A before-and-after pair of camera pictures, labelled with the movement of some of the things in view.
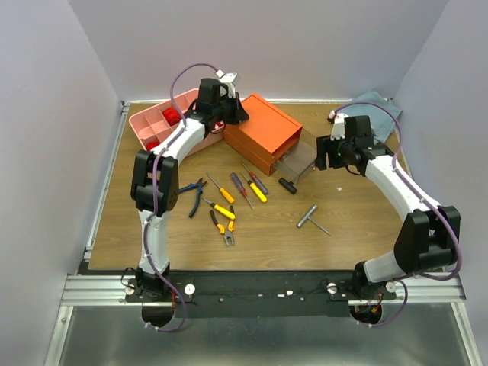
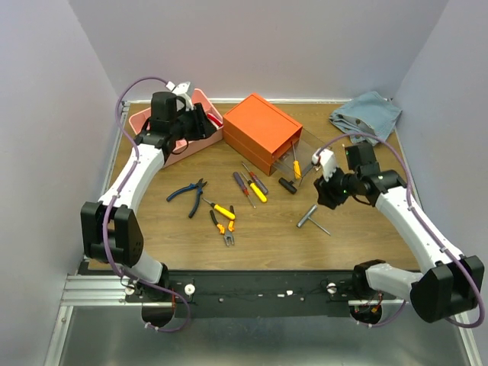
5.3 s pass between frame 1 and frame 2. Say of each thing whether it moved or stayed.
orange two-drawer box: stayed
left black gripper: moved
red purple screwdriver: stayed
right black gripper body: moved
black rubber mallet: stayed
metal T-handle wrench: stayed
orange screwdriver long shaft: moved
